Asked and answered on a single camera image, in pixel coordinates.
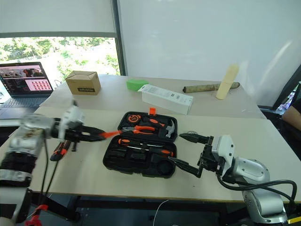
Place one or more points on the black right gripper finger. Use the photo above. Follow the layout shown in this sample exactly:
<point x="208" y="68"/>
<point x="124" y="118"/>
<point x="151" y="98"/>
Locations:
<point x="188" y="167"/>
<point x="195" y="137"/>

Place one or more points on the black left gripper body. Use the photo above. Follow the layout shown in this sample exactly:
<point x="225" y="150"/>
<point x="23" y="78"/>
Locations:
<point x="71" y="136"/>

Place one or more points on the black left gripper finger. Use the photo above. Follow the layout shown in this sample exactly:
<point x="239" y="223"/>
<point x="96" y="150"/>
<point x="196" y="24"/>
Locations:
<point x="94" y="131"/>
<point x="91" y="139"/>

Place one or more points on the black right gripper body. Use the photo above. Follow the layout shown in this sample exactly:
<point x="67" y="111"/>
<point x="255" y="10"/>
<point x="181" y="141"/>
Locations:
<point x="209" y="160"/>

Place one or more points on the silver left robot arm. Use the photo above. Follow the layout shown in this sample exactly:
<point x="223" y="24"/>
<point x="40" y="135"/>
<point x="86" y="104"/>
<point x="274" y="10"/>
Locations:
<point x="30" y="131"/>

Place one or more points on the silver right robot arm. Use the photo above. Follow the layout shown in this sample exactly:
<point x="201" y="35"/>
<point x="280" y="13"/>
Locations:
<point x="254" y="167"/>

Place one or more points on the black plastic tool case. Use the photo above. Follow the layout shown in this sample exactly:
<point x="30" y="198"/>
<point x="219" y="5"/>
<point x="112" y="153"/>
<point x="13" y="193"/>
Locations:
<point x="131" y="162"/>

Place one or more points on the small clear round disc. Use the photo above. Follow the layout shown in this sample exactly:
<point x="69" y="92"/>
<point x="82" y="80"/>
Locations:
<point x="191" y="131"/>

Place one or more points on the orange black utility knife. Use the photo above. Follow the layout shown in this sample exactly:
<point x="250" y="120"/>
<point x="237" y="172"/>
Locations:
<point x="60" y="150"/>

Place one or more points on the orange black screwdriver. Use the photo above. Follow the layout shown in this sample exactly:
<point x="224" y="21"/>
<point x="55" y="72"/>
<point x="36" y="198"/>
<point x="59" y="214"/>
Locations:
<point x="162" y="153"/>
<point x="124" y="141"/>

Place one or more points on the orange black claw hammer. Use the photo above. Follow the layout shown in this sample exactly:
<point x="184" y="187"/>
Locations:
<point x="162" y="127"/>

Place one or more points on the orange black tape measure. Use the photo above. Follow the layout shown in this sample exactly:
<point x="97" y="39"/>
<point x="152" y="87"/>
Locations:
<point x="133" y="118"/>

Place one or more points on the long white carton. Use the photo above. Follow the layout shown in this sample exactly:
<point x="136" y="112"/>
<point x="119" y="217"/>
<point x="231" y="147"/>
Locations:
<point x="167" y="99"/>

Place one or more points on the brown cardboard box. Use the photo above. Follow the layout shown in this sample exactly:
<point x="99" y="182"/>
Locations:
<point x="82" y="83"/>

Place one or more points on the brown rolled tube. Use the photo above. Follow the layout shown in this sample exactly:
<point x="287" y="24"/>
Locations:
<point x="200" y="88"/>

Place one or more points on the green plastic object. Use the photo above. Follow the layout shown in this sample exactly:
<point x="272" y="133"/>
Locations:
<point x="136" y="84"/>

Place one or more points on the cream coloured cylinder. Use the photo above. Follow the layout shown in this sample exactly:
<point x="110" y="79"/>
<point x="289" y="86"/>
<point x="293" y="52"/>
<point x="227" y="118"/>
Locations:
<point x="227" y="82"/>

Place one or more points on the black table leg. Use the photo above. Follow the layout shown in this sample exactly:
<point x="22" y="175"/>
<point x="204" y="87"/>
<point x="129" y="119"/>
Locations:
<point x="58" y="207"/>

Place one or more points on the open black laptop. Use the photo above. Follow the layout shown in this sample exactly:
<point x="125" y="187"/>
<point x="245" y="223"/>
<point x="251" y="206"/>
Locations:
<point x="23" y="80"/>

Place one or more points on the red clamp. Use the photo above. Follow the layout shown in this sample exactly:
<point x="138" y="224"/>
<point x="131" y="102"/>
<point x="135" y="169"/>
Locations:
<point x="37" y="215"/>

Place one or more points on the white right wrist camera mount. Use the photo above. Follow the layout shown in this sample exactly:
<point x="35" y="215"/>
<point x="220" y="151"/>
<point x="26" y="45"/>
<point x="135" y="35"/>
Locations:
<point x="223" y="148"/>

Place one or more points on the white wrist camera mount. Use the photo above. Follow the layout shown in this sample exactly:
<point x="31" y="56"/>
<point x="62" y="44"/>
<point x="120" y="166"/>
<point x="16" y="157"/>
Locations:
<point x="223" y="148"/>
<point x="73" y="115"/>

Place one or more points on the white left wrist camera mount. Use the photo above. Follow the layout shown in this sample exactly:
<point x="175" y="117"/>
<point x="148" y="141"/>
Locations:
<point x="73" y="115"/>

